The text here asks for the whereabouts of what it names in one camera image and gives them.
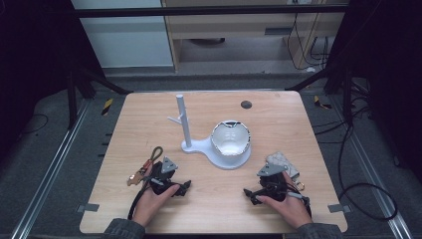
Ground beige patterned pouch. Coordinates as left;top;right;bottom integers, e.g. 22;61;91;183
266;151;306;192

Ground thick black floor cable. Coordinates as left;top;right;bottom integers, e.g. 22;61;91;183
312;96;399;222

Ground person's left hand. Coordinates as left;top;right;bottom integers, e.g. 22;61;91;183
131;164;181;229

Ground black metal stand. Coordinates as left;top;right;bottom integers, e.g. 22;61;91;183
285;64;355;126
65;64;134;131

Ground black horizontal bar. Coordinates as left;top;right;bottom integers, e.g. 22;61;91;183
71;4;350;19

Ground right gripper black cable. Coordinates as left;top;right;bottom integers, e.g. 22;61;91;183
287;190;314;219

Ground aluminium floor rail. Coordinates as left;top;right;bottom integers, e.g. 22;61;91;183
331;96;414;239
9;99;92;239

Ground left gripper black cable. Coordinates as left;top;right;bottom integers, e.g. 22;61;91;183
127;185;150;221

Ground person's right hand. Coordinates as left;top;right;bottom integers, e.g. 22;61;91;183
256;171;314;230

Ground wooden desk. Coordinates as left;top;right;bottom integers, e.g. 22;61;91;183
161;0;350;73

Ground white key stand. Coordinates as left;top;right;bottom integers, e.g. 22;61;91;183
167;94;252;170

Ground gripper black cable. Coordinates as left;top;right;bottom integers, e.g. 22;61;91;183
287;190;314;219
127;185;150;221

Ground thin black floor cable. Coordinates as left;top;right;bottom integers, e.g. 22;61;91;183
20;113;50;135

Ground yellow black floor tape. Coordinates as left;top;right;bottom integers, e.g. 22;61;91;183
101;98;114;118
314;95;333;111

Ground hanging black cables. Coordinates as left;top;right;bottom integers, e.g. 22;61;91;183
286;12;333;72

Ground black curtain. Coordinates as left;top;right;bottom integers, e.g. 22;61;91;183
326;0;422;184
0;0;105;162

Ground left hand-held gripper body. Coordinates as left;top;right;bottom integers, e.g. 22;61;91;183
147;156;182;197

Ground white cabinet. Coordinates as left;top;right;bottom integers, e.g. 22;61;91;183
70;0;175;70

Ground white bowl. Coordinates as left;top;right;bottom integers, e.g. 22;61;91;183
210;119;252;157

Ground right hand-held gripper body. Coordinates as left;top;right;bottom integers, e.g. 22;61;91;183
256;162;293;202

